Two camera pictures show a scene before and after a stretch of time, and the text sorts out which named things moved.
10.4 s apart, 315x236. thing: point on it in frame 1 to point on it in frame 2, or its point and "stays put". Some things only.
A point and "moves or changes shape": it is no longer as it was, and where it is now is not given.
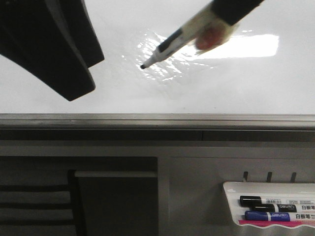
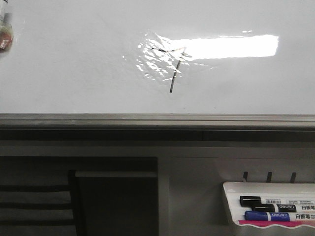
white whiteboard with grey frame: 258,86 stays put
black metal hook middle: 269,176 stays put
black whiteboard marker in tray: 250,200 stays put
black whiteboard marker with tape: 207,31 moves or changes shape
